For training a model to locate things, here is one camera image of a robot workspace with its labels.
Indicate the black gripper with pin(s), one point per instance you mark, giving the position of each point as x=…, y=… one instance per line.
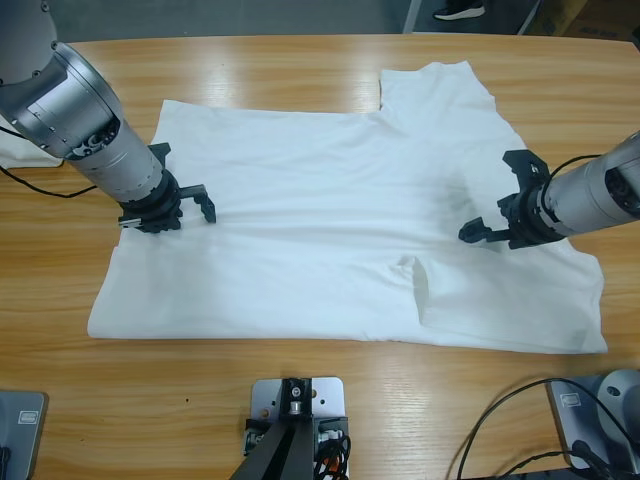
x=155, y=210
x=532, y=220

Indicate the white t-shirt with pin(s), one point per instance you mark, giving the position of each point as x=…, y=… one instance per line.
x=300, y=200

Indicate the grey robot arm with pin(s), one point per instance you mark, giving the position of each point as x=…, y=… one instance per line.
x=60, y=100
x=590, y=200

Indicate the folded white cloth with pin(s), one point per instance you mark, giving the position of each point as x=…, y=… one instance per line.
x=20, y=150

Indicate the grey metal leg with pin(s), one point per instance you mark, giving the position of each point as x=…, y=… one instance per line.
x=530, y=17

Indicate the black sneaker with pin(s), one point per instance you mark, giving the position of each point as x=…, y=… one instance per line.
x=457, y=11

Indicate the white metal leg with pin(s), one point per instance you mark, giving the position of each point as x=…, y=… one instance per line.
x=414, y=15

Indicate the cardboard box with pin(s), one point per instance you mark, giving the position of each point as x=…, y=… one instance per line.
x=590, y=15

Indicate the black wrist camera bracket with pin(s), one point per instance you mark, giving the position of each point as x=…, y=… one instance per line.
x=525, y=165
x=160, y=152

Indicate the grey base plate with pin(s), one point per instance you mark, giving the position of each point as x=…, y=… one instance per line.
x=25, y=435
x=567, y=415

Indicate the white mount block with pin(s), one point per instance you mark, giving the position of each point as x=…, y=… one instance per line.
x=330, y=400

